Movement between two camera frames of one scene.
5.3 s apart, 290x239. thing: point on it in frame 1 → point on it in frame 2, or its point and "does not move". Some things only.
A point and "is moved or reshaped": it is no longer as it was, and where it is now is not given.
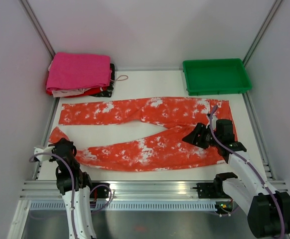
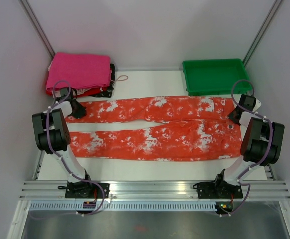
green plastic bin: x=216 y=76 does not move
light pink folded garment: x=64 y=92 does not move
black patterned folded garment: x=108 y=93 does not move
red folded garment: x=91 y=91 does not move
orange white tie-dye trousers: x=146 y=149 is moved or reshaped
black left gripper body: x=71 y=146 → x=80 y=111
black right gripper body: x=205 y=138 → x=230 y=115
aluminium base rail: x=51 y=189 does not move
